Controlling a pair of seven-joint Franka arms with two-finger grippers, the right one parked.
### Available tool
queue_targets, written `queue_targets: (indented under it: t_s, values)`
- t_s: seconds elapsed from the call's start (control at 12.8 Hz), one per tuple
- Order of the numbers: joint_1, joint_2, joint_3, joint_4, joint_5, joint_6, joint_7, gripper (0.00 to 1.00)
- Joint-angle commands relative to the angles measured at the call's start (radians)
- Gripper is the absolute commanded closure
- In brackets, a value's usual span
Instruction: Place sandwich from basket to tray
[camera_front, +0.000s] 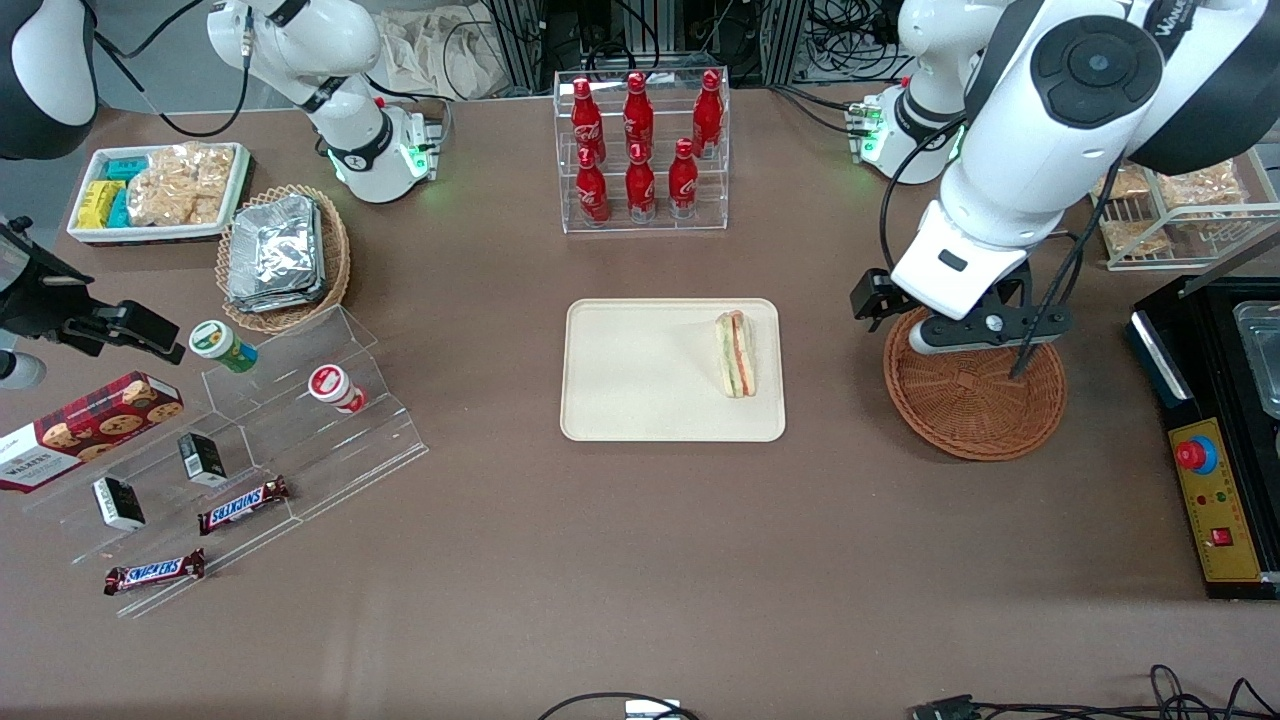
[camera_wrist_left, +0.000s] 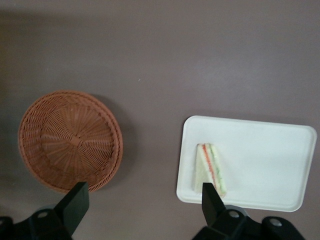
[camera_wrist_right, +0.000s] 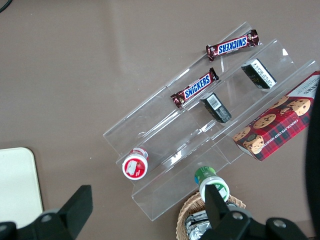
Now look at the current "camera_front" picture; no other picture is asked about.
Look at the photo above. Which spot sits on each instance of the small black box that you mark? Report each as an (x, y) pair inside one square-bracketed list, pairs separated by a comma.
[(203, 460), (118, 503)]

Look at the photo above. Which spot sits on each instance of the clear acrylic bottle rack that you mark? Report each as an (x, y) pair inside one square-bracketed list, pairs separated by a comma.
[(660, 225)]

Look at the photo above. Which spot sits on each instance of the beige cloth bag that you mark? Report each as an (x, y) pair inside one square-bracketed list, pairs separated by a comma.
[(440, 50)]

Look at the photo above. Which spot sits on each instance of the Snickers chocolate bar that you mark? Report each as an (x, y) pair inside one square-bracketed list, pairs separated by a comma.
[(243, 506), (155, 572)]

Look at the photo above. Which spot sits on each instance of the yellow snack packet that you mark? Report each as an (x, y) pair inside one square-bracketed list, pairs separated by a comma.
[(98, 205)]

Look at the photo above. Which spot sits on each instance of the round brown wicker basket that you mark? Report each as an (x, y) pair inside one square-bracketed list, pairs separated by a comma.
[(970, 410)]

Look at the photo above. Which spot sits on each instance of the red tartan cookie box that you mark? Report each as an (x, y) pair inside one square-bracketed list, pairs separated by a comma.
[(90, 430)]

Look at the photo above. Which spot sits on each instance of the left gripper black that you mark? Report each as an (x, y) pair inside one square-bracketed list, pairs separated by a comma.
[(872, 297)]

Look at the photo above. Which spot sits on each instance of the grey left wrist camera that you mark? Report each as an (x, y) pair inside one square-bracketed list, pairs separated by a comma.
[(960, 340)]

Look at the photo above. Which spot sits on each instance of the cream plastic tray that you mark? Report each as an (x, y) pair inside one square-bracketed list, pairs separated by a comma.
[(640, 370)]

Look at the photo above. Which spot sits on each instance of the crumbly pastry in clear bag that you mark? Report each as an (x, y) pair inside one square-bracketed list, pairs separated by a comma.
[(1200, 188), (1135, 240), (1125, 185)]

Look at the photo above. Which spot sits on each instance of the silver foil packet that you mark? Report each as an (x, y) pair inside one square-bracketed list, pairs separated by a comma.
[(275, 245), (270, 300)]

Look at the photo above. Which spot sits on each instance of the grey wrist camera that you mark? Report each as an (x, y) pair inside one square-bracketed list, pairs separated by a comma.
[(18, 370), (960, 340)]

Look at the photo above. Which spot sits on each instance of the green yogurt cup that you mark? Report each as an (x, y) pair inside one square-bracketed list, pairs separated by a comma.
[(220, 343)]

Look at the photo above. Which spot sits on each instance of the white plug block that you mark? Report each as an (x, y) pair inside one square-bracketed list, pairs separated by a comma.
[(652, 710)]

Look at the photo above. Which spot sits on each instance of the red cola bottle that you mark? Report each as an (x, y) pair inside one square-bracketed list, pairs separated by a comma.
[(638, 115), (584, 120), (640, 185), (708, 115), (592, 190), (683, 180)]

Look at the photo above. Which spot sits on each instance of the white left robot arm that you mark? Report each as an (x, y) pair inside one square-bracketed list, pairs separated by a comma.
[(1020, 150)]

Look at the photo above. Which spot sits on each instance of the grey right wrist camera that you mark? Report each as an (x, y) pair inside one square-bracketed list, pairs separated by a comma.
[(18, 370)]

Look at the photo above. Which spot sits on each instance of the white rectangular snack dish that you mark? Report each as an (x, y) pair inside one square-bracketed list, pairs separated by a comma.
[(150, 233)]

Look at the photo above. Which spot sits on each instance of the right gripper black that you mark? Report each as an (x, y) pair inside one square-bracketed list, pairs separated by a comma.
[(40, 297)]

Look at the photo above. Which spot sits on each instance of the triangle sandwich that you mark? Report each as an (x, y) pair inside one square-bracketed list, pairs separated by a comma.
[(735, 355)]

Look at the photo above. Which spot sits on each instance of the clear plastic container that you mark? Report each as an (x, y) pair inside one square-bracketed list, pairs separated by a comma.
[(1262, 350)]

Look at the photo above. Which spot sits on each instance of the clear acrylic stepped shelf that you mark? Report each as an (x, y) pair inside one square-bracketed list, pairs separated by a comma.
[(300, 450)]

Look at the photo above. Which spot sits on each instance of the teal snack packet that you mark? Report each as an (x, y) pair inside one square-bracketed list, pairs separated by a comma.
[(119, 210), (128, 167)]

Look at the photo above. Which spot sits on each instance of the aluminium frame post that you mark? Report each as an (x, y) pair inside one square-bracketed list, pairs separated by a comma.
[(518, 45)]

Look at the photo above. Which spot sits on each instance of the clear bag of crackers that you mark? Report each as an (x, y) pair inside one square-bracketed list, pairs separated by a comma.
[(180, 185)]

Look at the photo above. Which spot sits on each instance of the oval light wicker basket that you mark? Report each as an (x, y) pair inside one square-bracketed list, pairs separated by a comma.
[(338, 250)]

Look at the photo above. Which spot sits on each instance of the red yogurt cup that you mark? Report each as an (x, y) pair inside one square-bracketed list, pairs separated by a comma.
[(332, 386)]

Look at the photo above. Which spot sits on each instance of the black machine with yellow panel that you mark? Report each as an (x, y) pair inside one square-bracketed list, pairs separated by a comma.
[(1190, 400)]

